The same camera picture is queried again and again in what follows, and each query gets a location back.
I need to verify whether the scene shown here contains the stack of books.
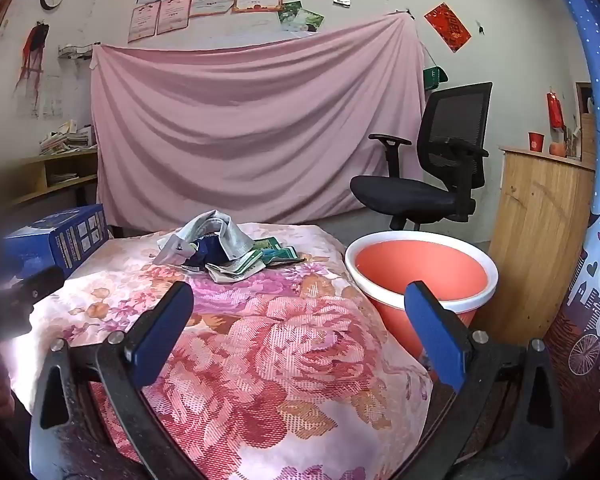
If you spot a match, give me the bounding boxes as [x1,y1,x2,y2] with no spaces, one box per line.
[39,119,98,155]

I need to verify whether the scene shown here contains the green packet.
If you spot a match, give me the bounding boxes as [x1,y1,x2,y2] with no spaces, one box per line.
[252,240,306,267]

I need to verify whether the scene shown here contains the wire wall shelf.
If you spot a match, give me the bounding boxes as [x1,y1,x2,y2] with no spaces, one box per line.
[57,42,98,63]

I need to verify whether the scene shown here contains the green flower photo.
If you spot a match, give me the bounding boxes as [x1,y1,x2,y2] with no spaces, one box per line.
[278,1,303,26]
[292,8,325,34]

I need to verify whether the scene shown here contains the wooden framed picture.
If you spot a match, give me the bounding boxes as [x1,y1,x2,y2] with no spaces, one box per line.
[575,81,596,161]

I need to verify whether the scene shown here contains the wooden cabinet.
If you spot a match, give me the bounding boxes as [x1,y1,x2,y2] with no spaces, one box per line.
[487,145,597,346]

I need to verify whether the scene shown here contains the pink hanging sheet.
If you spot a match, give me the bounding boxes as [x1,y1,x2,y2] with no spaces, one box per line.
[89,12,428,231]

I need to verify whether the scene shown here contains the wooden wall shelf unit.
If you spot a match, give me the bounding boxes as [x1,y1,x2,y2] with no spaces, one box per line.
[10,147,101,208]

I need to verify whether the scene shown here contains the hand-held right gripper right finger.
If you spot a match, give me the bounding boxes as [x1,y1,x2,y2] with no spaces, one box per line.
[404,281,573,480]

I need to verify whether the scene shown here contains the floral blanket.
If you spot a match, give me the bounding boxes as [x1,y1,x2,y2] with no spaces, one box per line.
[10,222,433,480]

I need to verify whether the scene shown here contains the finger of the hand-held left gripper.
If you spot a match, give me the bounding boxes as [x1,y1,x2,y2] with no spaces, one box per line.
[7,265,67,311]

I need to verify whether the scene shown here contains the green hanging bag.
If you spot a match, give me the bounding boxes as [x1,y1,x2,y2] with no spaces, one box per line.
[422,65,449,92]

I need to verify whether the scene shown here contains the red tassel wall decoration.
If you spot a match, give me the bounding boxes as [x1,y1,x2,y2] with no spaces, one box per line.
[14,21,51,96]

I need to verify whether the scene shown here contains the group of wall certificates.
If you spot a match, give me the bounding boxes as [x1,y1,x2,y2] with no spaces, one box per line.
[127,0,316,43]

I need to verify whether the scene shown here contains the black office chair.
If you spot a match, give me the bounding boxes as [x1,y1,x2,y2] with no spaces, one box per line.
[350,81,494,232]

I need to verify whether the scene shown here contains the red hanging ornament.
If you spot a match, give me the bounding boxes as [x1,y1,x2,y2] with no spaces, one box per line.
[546,91,566,131]

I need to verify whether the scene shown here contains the dark blue packet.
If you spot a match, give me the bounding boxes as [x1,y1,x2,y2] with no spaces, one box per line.
[182,237,231,273]

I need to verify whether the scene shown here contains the blue cardboard box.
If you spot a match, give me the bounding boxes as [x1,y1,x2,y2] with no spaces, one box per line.
[2,203,110,281]

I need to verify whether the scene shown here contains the red paper wall envelope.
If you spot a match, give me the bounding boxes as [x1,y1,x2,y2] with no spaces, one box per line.
[424,2,472,53]

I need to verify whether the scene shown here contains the orange bucket with white rim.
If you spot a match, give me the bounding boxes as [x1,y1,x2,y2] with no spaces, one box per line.
[344,230,499,361]

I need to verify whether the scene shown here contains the white green wrapper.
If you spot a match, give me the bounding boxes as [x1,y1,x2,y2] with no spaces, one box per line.
[205,250,266,285]

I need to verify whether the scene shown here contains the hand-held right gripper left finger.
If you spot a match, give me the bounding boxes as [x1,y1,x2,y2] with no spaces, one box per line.
[29,281,206,480]

